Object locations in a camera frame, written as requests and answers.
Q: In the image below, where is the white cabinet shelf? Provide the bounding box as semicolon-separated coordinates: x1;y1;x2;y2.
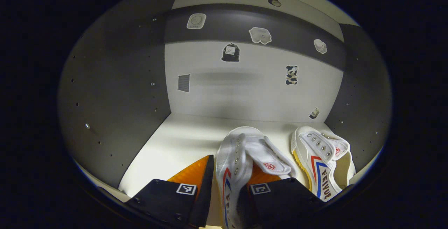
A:
118;113;350;228

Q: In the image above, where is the white shoe cabinet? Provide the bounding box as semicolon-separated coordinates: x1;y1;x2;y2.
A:
58;0;392;219

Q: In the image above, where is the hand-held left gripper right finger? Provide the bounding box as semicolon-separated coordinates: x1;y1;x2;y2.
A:
237;163;326;229

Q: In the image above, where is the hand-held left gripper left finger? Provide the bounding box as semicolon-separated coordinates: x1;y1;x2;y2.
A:
124;155;215;228

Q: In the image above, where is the white striped canvas shoe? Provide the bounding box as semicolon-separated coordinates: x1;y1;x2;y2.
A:
291;126;356;202
215;127;298;229

